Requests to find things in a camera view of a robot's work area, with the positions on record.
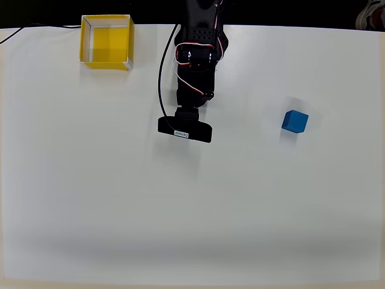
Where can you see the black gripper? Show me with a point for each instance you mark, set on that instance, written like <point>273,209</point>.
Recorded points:
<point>208,96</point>

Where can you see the black webcam with white label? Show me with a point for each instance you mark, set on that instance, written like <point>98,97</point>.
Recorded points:
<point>192,132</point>

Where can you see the white and red sneaker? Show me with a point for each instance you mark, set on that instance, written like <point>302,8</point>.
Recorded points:
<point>368,16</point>

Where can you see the blue cube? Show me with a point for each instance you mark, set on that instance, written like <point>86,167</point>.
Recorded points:
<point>295,122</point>

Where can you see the yellow open cardboard box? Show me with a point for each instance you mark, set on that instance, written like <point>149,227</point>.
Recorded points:
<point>109,64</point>

